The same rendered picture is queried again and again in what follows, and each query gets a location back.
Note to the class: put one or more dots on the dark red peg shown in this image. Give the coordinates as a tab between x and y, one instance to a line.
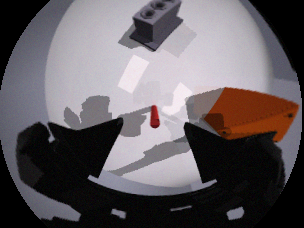
155	120

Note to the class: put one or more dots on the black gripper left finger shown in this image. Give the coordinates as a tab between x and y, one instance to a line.
91	145

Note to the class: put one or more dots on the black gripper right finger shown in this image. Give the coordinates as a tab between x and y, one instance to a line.
213	153

